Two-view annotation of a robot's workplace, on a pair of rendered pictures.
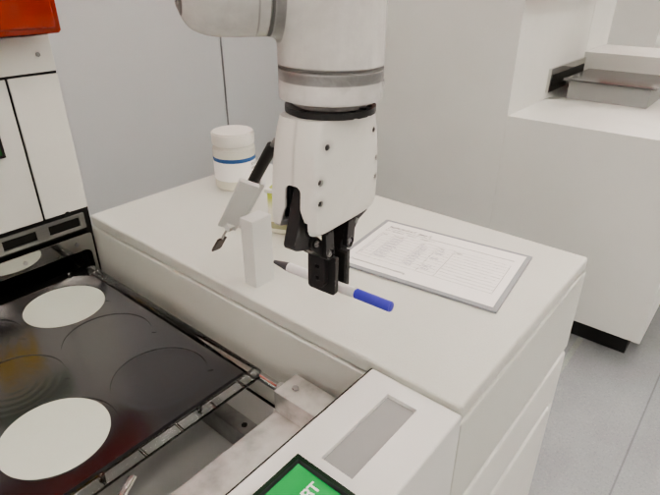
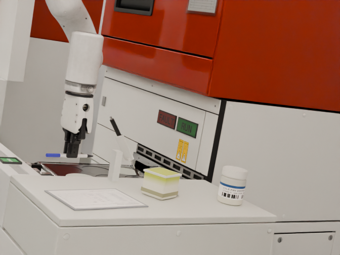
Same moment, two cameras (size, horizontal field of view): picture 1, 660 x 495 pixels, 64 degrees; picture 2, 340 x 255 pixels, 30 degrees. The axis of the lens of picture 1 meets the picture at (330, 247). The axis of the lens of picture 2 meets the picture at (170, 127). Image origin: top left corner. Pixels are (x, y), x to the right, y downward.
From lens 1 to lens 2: 1.91 m
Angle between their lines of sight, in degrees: 101
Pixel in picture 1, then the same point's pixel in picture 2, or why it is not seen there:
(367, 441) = (17, 170)
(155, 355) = not seen: hidden behind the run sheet
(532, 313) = (36, 194)
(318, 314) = (79, 178)
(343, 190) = (65, 115)
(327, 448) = (20, 166)
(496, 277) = (66, 198)
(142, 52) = not seen: outside the picture
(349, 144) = (68, 102)
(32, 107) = (207, 124)
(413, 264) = (95, 194)
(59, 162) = (206, 150)
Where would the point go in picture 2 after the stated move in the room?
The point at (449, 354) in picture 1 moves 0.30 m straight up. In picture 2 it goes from (33, 180) to (50, 64)
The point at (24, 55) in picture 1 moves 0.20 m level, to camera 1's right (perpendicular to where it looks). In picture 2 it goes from (212, 104) to (195, 108)
